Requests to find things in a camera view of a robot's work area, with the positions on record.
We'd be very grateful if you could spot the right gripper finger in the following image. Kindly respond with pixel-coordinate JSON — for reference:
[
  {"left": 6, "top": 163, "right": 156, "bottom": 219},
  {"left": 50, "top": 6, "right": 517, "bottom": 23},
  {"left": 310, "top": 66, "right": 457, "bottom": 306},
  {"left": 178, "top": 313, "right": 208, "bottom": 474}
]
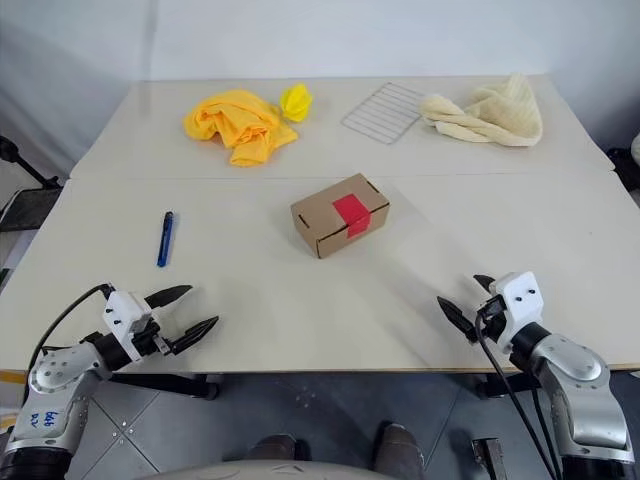
[
  {"left": 472, "top": 273, "right": 498, "bottom": 297},
  {"left": 436, "top": 295, "right": 480, "bottom": 345}
]

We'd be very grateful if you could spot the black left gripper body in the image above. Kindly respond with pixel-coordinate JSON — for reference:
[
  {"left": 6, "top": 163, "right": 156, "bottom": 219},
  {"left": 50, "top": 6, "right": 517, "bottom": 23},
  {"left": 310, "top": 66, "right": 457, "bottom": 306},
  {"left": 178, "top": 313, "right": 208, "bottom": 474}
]
[{"left": 132, "top": 317, "right": 177, "bottom": 358}]

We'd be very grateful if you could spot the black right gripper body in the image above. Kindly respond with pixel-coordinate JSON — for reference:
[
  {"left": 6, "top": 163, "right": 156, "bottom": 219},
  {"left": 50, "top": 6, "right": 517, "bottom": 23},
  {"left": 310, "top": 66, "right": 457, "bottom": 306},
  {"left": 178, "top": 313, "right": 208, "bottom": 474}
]
[{"left": 474, "top": 295, "right": 508, "bottom": 344}]

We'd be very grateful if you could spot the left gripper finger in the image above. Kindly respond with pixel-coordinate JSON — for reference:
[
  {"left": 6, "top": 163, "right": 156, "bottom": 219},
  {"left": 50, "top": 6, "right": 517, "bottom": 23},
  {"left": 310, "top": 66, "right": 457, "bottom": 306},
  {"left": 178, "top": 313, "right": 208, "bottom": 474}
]
[
  {"left": 171, "top": 315, "right": 221, "bottom": 354},
  {"left": 144, "top": 284, "right": 194, "bottom": 309}
]

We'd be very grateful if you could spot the blue utility knife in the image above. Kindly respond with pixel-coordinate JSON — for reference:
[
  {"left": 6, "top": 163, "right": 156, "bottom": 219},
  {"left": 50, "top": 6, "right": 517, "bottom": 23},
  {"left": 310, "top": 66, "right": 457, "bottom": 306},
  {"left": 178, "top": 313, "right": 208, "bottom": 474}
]
[{"left": 156, "top": 210, "right": 175, "bottom": 268}]

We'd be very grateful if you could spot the brown cardboard box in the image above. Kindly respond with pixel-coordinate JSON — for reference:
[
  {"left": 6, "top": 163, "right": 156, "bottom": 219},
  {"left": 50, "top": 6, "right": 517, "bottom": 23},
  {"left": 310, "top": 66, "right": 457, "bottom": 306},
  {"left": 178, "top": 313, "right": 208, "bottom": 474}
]
[{"left": 289, "top": 172, "right": 392, "bottom": 261}]

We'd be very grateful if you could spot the black table foot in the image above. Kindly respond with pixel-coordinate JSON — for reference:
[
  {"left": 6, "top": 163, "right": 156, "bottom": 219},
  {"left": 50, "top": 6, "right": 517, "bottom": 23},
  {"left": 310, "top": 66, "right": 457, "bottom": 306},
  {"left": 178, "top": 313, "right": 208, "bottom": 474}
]
[
  {"left": 108, "top": 372, "right": 222, "bottom": 402},
  {"left": 473, "top": 372, "right": 542, "bottom": 401}
]

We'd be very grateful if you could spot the dark rounded shape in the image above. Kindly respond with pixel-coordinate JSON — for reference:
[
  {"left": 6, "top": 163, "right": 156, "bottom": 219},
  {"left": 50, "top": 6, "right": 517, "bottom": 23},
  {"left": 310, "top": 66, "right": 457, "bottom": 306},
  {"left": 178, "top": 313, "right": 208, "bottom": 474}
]
[
  {"left": 373, "top": 421, "right": 427, "bottom": 472},
  {"left": 243, "top": 433, "right": 312, "bottom": 464}
]

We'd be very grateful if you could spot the red tape strip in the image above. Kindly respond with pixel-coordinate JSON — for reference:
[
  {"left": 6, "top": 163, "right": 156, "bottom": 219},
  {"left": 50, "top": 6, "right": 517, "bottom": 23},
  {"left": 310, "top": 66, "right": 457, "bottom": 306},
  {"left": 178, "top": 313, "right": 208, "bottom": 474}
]
[{"left": 330, "top": 194, "right": 373, "bottom": 238}]

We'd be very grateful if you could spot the beige robot torso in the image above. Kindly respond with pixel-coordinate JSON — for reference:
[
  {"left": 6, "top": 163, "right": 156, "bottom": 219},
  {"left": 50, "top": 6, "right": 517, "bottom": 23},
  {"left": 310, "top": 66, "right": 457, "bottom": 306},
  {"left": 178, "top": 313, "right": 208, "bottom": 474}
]
[{"left": 153, "top": 456, "right": 397, "bottom": 480}]

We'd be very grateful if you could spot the cream knitted towel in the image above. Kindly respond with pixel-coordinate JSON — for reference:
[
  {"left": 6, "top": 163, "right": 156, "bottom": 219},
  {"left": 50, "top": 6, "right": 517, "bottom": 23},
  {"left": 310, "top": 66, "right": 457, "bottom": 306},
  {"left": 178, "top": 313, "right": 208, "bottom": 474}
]
[{"left": 418, "top": 71, "right": 544, "bottom": 149}]

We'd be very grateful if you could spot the black metal stand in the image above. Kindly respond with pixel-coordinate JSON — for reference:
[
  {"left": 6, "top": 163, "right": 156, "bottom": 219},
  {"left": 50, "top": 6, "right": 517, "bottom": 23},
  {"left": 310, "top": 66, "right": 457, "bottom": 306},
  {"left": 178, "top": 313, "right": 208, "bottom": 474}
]
[{"left": 0, "top": 134, "right": 64, "bottom": 234}]

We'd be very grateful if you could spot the black background object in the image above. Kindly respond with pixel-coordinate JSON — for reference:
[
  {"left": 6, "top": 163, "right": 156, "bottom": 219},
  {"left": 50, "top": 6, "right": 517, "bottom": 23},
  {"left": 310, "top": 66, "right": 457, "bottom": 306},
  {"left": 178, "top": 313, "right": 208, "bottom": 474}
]
[{"left": 606, "top": 131, "right": 640, "bottom": 192}]

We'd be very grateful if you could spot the yellow crumpled cloth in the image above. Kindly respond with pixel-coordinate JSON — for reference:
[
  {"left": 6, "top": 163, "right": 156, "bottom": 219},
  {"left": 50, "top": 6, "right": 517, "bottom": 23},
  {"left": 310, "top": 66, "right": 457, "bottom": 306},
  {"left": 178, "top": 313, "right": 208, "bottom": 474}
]
[{"left": 181, "top": 88, "right": 301, "bottom": 169}]

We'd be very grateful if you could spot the small bright yellow cloth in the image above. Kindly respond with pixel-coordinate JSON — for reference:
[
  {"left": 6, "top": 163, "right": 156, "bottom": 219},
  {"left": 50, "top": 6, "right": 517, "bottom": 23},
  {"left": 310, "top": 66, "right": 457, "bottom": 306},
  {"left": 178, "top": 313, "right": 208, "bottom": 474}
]
[{"left": 278, "top": 81, "right": 315, "bottom": 123}]

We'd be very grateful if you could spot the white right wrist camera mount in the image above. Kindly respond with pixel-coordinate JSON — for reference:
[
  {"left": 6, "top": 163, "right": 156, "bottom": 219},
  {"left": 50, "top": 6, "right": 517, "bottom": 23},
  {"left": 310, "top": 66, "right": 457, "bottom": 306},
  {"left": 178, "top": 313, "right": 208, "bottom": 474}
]
[{"left": 488, "top": 271, "right": 545, "bottom": 352}]

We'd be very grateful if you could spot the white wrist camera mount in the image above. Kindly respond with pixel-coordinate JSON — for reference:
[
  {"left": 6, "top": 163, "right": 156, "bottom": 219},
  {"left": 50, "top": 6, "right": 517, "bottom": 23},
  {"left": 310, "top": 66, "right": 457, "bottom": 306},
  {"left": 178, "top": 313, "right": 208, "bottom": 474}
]
[
  {"left": 102, "top": 287, "right": 154, "bottom": 361},
  {"left": 488, "top": 271, "right": 545, "bottom": 352}
]

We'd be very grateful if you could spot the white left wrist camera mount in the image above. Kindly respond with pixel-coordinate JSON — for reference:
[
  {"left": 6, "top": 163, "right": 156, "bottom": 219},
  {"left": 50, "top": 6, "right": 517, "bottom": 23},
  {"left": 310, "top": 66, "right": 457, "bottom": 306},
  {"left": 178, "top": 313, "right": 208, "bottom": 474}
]
[{"left": 102, "top": 287, "right": 154, "bottom": 361}]

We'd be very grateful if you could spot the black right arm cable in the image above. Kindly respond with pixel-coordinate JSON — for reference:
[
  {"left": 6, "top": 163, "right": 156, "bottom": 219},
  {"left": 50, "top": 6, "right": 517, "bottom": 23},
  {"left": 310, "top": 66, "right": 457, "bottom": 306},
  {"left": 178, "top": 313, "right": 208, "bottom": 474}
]
[{"left": 474, "top": 313, "right": 569, "bottom": 480}]

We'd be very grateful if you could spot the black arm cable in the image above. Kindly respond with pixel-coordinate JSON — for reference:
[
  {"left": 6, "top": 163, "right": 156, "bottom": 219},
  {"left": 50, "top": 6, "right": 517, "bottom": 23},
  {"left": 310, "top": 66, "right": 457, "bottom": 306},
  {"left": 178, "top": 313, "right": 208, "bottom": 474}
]
[
  {"left": 474, "top": 313, "right": 569, "bottom": 480},
  {"left": 29, "top": 283, "right": 112, "bottom": 374}
]

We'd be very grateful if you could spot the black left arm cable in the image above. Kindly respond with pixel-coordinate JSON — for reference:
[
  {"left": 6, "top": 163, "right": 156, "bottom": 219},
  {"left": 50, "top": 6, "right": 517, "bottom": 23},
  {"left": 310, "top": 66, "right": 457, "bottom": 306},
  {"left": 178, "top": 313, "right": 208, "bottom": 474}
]
[{"left": 29, "top": 283, "right": 112, "bottom": 374}]

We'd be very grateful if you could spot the grey metal bracket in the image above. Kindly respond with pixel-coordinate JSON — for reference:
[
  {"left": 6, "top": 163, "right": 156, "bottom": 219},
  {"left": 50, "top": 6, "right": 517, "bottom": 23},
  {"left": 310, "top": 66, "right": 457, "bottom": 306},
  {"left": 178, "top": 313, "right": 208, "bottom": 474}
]
[{"left": 471, "top": 436, "right": 504, "bottom": 480}]

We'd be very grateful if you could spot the metal wire rack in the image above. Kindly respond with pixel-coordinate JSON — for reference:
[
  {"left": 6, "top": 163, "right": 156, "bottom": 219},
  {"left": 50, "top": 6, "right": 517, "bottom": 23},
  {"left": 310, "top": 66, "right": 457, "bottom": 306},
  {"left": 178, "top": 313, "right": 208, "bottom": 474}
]
[{"left": 340, "top": 81, "right": 434, "bottom": 147}]

